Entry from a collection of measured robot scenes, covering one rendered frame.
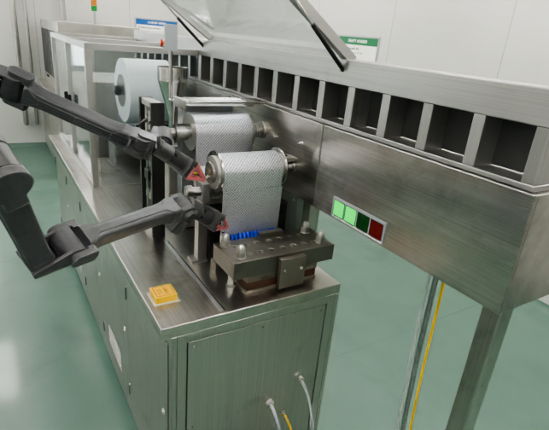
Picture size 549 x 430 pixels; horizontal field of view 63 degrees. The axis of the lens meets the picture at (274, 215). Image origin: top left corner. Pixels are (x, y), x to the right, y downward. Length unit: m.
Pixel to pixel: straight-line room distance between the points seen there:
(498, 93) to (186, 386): 1.20
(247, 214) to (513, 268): 0.88
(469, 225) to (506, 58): 2.80
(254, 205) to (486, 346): 0.85
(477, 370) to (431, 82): 0.83
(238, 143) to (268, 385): 0.91
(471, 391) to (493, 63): 2.86
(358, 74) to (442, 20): 2.89
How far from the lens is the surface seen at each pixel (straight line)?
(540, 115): 1.10
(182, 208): 1.36
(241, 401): 1.71
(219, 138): 1.75
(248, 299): 1.50
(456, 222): 1.21
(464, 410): 1.60
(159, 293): 1.48
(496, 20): 4.00
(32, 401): 2.58
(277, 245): 1.57
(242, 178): 1.56
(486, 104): 1.16
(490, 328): 1.43
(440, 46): 4.28
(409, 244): 1.33
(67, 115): 1.48
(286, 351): 1.68
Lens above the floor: 1.70
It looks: 22 degrees down
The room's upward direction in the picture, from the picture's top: 5 degrees clockwise
